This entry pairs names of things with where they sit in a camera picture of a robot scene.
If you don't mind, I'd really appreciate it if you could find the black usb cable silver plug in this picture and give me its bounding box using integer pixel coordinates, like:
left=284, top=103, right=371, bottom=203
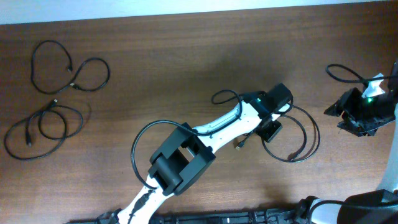
left=30, top=39, right=111, bottom=95

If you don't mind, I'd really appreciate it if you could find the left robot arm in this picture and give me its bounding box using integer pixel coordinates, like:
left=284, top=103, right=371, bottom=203
left=111, top=83, right=293, bottom=223

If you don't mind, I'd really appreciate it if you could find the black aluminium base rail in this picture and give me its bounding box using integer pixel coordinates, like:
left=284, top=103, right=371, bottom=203
left=65, top=205, right=312, bottom=224

